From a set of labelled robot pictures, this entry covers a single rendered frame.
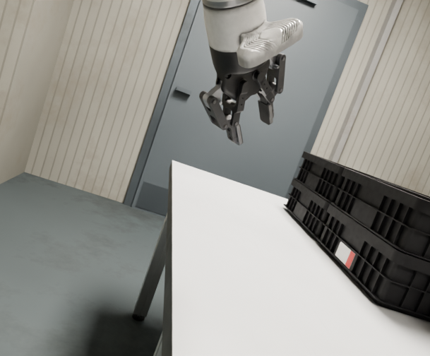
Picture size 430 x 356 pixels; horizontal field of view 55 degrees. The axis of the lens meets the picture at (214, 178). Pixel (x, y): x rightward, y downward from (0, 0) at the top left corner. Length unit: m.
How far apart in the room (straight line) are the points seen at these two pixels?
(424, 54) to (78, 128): 2.92
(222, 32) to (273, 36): 0.06
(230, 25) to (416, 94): 3.51
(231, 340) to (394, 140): 3.46
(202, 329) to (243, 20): 0.36
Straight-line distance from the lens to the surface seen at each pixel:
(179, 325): 0.52
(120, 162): 3.43
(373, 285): 0.93
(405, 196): 0.91
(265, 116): 0.63
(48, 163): 3.55
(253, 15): 0.50
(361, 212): 1.05
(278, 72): 0.60
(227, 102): 0.58
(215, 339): 0.52
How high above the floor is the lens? 0.95
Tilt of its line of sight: 8 degrees down
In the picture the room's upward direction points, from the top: 20 degrees clockwise
